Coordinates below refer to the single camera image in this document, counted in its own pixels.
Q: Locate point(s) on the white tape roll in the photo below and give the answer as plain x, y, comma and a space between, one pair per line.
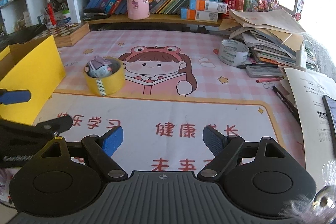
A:
225, 56

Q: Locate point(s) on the small pink figurine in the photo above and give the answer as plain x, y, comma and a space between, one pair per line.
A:
298, 16

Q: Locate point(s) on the red pen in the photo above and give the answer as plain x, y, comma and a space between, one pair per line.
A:
269, 80

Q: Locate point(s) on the fuzzy grey sleeve cuff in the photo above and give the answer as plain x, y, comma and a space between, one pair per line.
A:
315, 203

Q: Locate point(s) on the grey patterned sofa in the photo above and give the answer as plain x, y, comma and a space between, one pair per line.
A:
320, 50

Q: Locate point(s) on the wooden chessboard box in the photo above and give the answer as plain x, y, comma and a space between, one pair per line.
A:
68, 32

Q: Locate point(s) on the red upright books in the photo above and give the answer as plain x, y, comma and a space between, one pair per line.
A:
233, 2

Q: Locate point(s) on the black pen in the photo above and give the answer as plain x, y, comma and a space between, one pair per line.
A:
257, 65
286, 104

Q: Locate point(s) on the colourful ornament bundle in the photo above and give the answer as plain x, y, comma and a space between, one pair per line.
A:
261, 2

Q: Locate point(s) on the grey pencil case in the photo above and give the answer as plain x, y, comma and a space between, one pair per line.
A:
265, 71

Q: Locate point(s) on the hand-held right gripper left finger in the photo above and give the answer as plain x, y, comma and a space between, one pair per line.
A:
113, 141

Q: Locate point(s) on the pink checkered cloth desktop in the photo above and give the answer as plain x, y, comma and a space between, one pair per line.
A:
162, 111

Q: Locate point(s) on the yellow cardboard box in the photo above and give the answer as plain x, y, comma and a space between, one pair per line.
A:
31, 82

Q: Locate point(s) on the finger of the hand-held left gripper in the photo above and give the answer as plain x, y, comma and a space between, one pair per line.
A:
52, 124
17, 97

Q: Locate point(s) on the yellow tape roll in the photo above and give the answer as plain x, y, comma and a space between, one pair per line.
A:
105, 85

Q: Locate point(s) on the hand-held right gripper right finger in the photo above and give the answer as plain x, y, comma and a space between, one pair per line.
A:
214, 142

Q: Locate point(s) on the small grey toy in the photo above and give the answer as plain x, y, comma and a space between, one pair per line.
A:
101, 67

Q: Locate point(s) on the black smartphone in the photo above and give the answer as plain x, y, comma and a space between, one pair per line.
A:
331, 113

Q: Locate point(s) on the white paper sheets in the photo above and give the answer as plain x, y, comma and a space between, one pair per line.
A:
307, 113

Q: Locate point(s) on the pile of papers and books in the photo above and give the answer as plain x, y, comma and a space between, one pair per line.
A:
265, 32

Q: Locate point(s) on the white tub blue label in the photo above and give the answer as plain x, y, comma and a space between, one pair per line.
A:
66, 18

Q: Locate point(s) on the red tasselled ornament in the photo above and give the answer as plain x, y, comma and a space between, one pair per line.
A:
51, 15

